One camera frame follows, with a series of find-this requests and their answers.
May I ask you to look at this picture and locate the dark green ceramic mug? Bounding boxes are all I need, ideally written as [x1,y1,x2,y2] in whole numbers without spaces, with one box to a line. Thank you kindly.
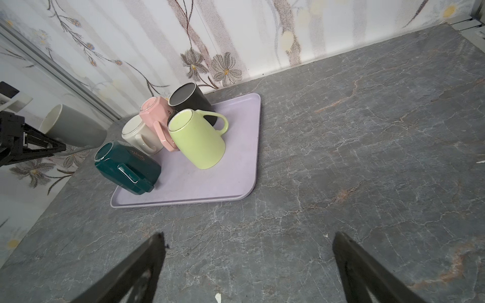
[94,140,161,195]

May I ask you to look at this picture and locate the light green ceramic mug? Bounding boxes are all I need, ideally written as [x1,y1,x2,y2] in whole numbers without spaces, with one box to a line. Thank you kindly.
[168,109,229,170]

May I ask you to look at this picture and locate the lilac plastic tray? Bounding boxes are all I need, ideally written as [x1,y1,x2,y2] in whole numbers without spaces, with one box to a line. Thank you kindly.
[111,93,261,208]

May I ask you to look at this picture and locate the black ceramic mug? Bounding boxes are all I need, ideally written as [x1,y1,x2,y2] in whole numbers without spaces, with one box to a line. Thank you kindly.
[166,83,215,125]

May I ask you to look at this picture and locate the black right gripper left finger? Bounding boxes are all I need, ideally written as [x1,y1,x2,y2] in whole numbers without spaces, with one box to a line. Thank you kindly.
[73,232,167,302]

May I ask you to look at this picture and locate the white ceramic mug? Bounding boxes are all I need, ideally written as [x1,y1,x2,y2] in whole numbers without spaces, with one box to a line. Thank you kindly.
[122,115,164,156]

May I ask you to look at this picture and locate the pink ceramic mug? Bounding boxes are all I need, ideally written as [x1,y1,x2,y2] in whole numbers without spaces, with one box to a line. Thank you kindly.
[139,97,178,152]

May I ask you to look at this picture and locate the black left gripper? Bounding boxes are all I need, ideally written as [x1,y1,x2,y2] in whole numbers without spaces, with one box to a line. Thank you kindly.
[1,111,66,166]

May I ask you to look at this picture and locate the grey ceramic mug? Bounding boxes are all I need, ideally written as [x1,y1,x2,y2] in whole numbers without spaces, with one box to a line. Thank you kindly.
[39,104,107,148]

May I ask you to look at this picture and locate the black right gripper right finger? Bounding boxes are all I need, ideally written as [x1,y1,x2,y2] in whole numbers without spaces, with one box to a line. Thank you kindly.
[332,232,419,302]

